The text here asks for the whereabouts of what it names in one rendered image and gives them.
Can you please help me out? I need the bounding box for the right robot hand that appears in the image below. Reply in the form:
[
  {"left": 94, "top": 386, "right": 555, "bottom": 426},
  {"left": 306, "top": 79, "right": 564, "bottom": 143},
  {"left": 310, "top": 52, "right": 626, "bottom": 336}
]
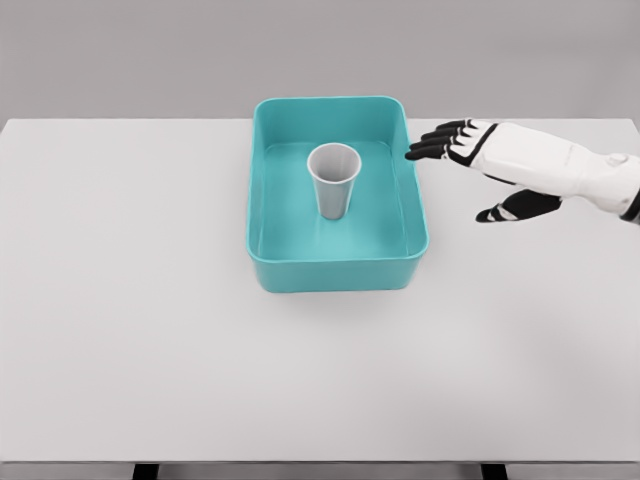
[{"left": 404, "top": 118, "right": 583, "bottom": 225}]

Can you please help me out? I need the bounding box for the teal plastic basket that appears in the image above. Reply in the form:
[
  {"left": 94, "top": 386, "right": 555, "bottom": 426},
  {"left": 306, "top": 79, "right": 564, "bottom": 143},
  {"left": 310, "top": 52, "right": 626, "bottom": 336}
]
[{"left": 245, "top": 94, "right": 431, "bottom": 294}]

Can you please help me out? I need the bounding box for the white paper cup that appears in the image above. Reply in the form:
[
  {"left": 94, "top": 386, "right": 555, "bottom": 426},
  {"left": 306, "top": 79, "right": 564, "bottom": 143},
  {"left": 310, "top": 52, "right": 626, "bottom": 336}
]
[{"left": 306, "top": 142, "right": 363, "bottom": 221}]

